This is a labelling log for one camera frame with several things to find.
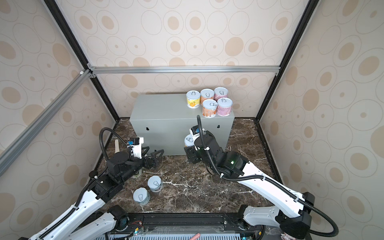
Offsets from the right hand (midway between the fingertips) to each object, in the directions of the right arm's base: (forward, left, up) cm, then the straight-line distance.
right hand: (192, 146), depth 67 cm
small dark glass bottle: (-3, +56, -22) cm, 60 cm away
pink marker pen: (-31, -1, -29) cm, 43 cm away
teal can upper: (-8, +21, -24) cm, 33 cm away
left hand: (0, +15, -2) cm, 15 cm away
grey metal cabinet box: (+14, +14, +2) cm, 20 cm away
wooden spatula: (+21, +54, -29) cm, 64 cm away
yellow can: (0, +1, +4) cm, 4 cm away
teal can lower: (-14, +27, -25) cm, 39 cm away
